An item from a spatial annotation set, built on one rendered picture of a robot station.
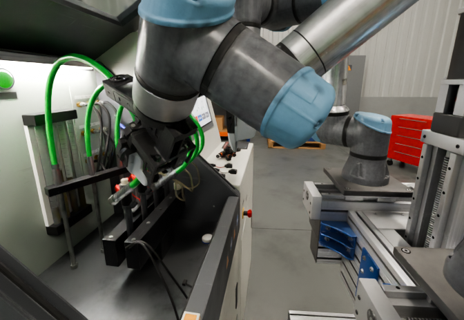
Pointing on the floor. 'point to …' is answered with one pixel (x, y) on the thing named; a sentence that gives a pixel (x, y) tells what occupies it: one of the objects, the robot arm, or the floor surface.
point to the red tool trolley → (407, 137)
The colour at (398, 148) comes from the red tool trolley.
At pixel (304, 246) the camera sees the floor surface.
